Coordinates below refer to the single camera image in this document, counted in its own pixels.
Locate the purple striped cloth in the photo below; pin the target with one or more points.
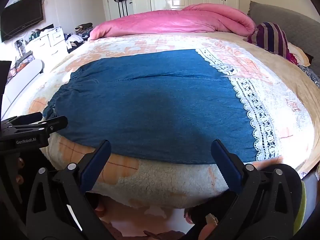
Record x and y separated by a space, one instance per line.
270 37

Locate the person's left hand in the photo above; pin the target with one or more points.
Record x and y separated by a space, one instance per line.
19 162

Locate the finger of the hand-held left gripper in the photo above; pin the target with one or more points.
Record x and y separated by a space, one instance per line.
55 124
25 120

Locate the white rounded chair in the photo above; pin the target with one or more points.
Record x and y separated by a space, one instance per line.
22 80

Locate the orange white fleece blanket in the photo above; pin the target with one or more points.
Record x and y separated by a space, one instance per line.
162 182

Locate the tan bed sheet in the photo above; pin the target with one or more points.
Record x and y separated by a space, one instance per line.
301 92

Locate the white dresser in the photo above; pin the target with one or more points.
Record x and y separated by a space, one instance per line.
42 45

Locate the dark floral cloth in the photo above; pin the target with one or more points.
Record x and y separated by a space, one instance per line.
311 73

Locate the black wall television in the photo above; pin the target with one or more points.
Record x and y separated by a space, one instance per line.
20 17

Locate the blue denim pants lace trim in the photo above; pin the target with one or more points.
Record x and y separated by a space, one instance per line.
150 105

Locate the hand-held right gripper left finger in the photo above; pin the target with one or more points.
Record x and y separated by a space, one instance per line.
96 161

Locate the pink duvet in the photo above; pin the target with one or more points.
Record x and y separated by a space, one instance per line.
162 22

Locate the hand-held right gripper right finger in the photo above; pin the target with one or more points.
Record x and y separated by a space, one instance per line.
225 162

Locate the pile of clothes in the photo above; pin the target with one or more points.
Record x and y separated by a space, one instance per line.
80 33

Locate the cream pillow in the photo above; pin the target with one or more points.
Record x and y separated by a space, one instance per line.
298 53

